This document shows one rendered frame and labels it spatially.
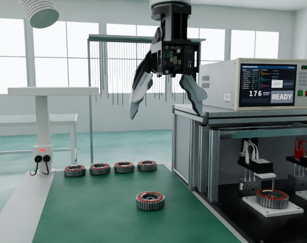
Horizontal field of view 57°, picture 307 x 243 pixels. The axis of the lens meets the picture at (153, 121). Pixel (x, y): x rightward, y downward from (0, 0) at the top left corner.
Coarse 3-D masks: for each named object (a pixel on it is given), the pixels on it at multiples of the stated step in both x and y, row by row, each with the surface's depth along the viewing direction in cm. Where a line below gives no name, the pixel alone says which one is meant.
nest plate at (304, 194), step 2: (304, 190) 116; (306, 190) 116; (296, 192) 115; (298, 192) 114; (300, 192) 114; (302, 192) 114; (304, 192) 114; (306, 192) 114; (296, 194) 115; (298, 194) 114; (300, 194) 112; (302, 194) 112; (304, 194) 112; (306, 194) 112; (300, 196) 113; (302, 196) 112; (304, 196) 111; (306, 196) 110; (304, 198) 111; (306, 198) 110
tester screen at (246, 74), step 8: (248, 72) 109; (256, 72) 110; (264, 72) 111; (272, 72) 112; (280, 72) 113; (288, 72) 113; (248, 80) 110; (256, 80) 111; (264, 80) 111; (248, 88) 110; (256, 88) 111; (264, 88) 112; (272, 88) 113; (280, 88) 114; (288, 88) 114; (240, 96) 110; (248, 96) 111; (256, 96) 111; (264, 96) 112; (240, 104) 110; (248, 104) 111; (256, 104) 112; (264, 104) 113; (272, 104) 114
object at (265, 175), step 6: (240, 162) 118; (252, 162) 110; (258, 162) 107; (264, 162) 107; (270, 162) 108; (246, 168) 116; (252, 168) 109; (258, 168) 106; (264, 168) 107; (270, 168) 107; (246, 174) 116; (258, 174) 106; (264, 174) 106; (270, 174) 106
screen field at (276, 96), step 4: (272, 92) 113; (276, 92) 113; (280, 92) 114; (284, 92) 114; (288, 92) 115; (292, 92) 115; (272, 96) 113; (276, 96) 114; (280, 96) 114; (284, 96) 114; (288, 96) 115; (292, 96) 115; (272, 100) 113; (276, 100) 114; (280, 100) 114; (284, 100) 115; (288, 100) 115; (292, 100) 116
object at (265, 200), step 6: (258, 192) 104; (264, 192) 106; (270, 192) 107; (276, 192) 106; (282, 192) 104; (258, 198) 103; (264, 198) 100; (270, 198) 99; (276, 198) 99; (282, 198) 99; (288, 198) 100; (264, 204) 100; (270, 204) 99; (276, 204) 98; (282, 204) 99
